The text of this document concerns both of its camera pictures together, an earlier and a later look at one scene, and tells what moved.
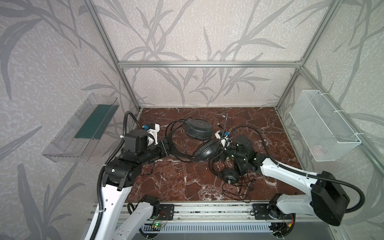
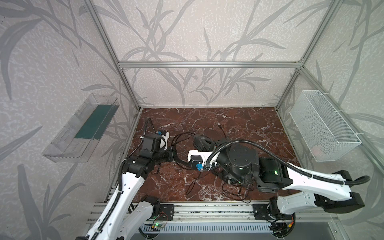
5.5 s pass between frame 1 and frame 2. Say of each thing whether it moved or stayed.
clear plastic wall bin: stayed
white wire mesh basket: stayed
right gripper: moved
